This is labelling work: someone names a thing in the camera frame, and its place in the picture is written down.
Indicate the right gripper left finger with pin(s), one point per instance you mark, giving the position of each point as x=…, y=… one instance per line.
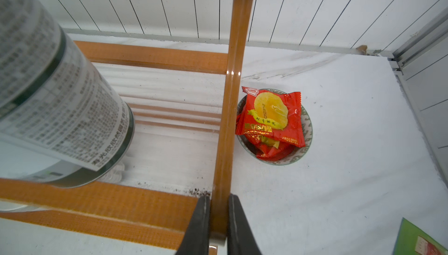
x=197, y=234

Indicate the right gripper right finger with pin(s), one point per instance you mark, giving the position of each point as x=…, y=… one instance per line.
x=240, y=239

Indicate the wooden three-tier shelf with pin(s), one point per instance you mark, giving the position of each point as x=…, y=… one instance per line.
x=135, y=214

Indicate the watermelon seed tin can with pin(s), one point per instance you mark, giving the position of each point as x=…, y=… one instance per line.
x=61, y=122

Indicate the white lidded glass jar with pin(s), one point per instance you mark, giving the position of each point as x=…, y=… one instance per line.
x=10, y=207

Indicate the red snack packets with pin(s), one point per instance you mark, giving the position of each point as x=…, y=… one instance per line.
x=271, y=122

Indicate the green snack packet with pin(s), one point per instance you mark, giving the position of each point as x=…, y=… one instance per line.
x=411, y=240

